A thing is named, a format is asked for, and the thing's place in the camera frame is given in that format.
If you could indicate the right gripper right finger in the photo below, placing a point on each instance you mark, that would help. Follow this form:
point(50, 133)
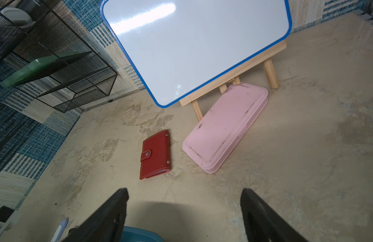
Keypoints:
point(262, 223)

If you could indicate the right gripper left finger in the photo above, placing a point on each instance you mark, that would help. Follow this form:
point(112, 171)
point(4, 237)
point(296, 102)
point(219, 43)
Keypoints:
point(106, 224)

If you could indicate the teal storage tray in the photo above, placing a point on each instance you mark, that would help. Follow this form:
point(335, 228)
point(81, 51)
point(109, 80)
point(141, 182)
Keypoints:
point(132, 234)

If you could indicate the white blue usb drive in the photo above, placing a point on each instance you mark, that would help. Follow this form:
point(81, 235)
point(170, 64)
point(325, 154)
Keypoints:
point(59, 231)

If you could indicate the red leather wallet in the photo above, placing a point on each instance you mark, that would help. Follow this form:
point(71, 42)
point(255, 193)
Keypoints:
point(155, 157)

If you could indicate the pink plastic case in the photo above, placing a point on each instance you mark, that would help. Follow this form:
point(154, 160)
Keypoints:
point(220, 130)

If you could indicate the green board on shelf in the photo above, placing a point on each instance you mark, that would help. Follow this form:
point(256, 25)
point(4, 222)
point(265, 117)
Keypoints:
point(42, 67)

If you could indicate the blue framed whiteboard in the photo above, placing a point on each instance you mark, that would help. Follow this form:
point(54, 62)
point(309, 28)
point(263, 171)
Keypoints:
point(178, 47)

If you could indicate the white round device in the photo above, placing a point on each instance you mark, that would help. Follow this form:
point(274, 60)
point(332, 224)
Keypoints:
point(18, 17)

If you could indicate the black wire shelf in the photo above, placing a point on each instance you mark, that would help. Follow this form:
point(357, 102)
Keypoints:
point(87, 80)

